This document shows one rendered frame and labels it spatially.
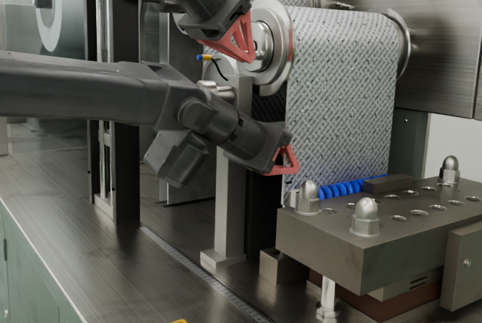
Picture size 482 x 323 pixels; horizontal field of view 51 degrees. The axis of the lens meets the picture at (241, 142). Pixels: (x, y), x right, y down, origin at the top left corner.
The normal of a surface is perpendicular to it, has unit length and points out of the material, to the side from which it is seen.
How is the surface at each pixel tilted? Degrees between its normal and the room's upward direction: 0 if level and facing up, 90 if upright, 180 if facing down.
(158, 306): 0
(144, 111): 114
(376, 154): 90
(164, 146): 70
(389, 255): 90
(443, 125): 90
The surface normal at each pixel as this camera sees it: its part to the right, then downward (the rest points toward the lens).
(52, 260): 0.04, -0.98
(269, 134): -0.70, -0.41
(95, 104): 0.58, 0.55
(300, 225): -0.82, 0.09
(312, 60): 0.57, 0.18
